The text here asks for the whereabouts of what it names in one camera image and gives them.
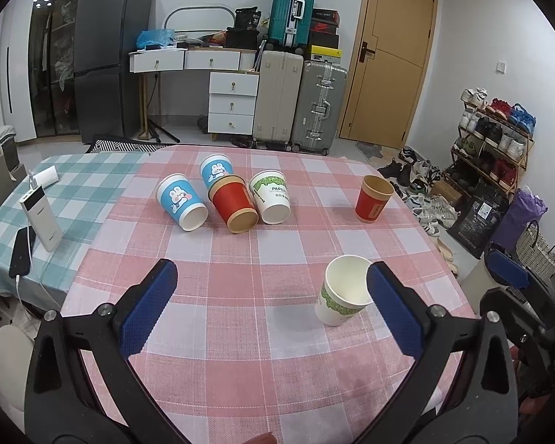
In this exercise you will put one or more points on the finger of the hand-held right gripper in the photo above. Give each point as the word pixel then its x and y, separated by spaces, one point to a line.
pixel 508 269

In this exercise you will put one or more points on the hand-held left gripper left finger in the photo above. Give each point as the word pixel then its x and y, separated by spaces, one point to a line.
pixel 150 307

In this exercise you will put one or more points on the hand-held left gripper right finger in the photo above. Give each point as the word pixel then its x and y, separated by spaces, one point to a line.
pixel 393 310

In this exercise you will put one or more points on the white green paper cup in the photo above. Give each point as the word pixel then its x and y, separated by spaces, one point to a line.
pixel 270 194
pixel 337 306

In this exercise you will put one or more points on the red paper cup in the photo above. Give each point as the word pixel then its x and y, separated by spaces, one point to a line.
pixel 229 201
pixel 372 206

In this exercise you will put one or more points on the blue bunny paper cup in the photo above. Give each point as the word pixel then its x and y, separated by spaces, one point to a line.
pixel 215 171
pixel 178 196

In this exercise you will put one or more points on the woven basket bag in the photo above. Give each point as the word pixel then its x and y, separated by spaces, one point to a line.
pixel 539 252

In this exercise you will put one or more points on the black shopping bag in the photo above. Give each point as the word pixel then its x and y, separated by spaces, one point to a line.
pixel 478 224

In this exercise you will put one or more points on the purple bag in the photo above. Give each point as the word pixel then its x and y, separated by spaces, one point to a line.
pixel 520 212

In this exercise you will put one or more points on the pink checked tablecloth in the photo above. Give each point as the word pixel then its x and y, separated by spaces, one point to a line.
pixel 240 277

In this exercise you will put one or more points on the cardboard box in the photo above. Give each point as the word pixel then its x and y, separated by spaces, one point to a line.
pixel 446 190

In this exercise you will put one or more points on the pile of loose shoes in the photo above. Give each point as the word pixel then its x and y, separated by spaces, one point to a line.
pixel 421 194

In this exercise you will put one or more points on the metal shoe rack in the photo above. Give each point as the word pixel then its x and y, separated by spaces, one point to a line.
pixel 481 138

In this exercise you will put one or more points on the rows of shelved sneakers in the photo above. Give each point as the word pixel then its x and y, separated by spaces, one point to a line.
pixel 495 132

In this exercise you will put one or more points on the white power bank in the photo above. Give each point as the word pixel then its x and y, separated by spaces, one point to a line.
pixel 41 219

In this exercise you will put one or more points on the black smartphone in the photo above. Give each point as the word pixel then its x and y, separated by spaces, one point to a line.
pixel 21 252

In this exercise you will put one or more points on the green checked tablecloth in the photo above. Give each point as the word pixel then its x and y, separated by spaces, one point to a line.
pixel 83 180

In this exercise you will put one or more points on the white round stool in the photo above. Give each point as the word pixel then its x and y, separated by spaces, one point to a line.
pixel 7 370

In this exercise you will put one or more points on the grey door mat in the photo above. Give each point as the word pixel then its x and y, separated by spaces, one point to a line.
pixel 369 151

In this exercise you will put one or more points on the black white striped rug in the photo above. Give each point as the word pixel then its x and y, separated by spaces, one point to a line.
pixel 120 144

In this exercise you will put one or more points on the small white box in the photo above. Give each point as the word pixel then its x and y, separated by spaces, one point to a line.
pixel 47 176

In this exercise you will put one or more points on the black tripod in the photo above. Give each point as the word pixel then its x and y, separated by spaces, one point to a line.
pixel 164 130

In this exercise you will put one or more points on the silver hard suitcase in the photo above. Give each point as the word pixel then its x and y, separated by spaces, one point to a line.
pixel 318 106

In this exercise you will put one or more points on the white drawer unit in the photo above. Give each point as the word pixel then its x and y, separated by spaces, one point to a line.
pixel 232 101

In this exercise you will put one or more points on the beige hard suitcase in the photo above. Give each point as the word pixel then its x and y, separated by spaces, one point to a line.
pixel 277 97

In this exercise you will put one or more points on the wooden door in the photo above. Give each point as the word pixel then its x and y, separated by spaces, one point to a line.
pixel 388 55

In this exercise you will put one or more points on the white desk with drawers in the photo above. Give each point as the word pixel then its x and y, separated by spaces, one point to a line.
pixel 175 60

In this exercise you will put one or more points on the dark grey refrigerator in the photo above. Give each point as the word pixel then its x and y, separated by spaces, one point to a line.
pixel 108 55

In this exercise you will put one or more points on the yellow black shoe box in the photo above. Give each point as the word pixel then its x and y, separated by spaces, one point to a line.
pixel 323 54

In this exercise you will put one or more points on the glass door cabinet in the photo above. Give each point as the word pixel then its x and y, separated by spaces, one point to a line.
pixel 55 55

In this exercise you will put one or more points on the blue plastic bag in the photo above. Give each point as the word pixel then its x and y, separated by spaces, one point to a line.
pixel 155 38

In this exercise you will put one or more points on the stack of dark shoe boxes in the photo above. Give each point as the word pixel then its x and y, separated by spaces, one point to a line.
pixel 323 27

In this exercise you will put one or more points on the arched desk mirror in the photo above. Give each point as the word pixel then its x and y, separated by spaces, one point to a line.
pixel 199 9

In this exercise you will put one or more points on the black paper bag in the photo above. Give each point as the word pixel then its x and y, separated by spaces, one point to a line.
pixel 249 18

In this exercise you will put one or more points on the teal hard suitcase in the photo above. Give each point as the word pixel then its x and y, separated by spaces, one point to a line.
pixel 291 9

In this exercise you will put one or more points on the white light switch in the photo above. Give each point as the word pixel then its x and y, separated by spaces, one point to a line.
pixel 501 68

